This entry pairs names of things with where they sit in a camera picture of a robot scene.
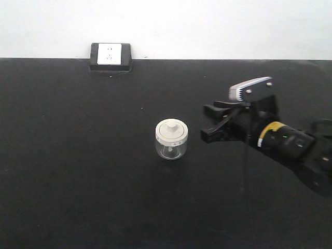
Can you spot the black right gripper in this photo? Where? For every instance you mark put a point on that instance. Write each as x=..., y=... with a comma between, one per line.
x=245, y=126

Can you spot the glass jar with white lid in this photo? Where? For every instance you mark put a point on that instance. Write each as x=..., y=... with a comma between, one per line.
x=171, y=137

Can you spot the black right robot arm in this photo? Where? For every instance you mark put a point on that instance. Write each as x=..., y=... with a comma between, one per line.
x=307, y=154

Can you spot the white socket in black box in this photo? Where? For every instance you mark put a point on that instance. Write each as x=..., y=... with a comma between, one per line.
x=110, y=57

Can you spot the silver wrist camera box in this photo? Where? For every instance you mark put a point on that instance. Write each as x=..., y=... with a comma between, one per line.
x=252, y=90

